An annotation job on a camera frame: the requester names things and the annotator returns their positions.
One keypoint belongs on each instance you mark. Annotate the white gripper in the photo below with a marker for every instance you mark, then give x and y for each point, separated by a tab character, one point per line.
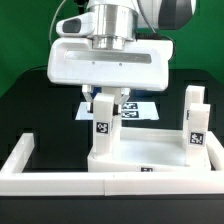
142	64

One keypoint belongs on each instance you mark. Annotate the white desk top tray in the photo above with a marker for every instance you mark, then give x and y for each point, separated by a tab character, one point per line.
145	150

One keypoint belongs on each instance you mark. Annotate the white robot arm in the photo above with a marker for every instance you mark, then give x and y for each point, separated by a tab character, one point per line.
116	45

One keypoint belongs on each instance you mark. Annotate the fiducial marker sheet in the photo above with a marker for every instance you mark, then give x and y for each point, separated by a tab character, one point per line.
130	111

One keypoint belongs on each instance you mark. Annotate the white U-shaped fence frame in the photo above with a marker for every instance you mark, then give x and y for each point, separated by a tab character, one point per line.
15	182

